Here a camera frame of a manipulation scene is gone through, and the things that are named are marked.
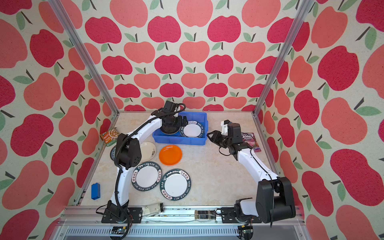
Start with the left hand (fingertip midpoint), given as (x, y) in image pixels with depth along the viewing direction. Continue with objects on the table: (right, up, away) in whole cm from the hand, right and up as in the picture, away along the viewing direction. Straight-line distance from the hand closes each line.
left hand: (185, 123), depth 99 cm
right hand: (+17, -7, -13) cm, 23 cm away
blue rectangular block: (-48, -38, -18) cm, 64 cm away
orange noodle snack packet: (-53, -10, +5) cm, 54 cm away
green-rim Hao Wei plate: (+6, -5, +9) cm, 12 cm away
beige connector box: (-16, -44, -25) cm, 53 cm away
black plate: (-12, -6, +11) cm, 17 cm away
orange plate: (-9, -21, -4) cm, 23 cm away
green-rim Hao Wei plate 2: (-5, -36, -14) cm, 39 cm away
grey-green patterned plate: (-47, -20, -2) cm, 51 cm away
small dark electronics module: (+11, -45, -27) cm, 54 cm away
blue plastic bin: (-16, -10, -3) cm, 19 cm away
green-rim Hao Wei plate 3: (-22, -32, -13) cm, 41 cm away
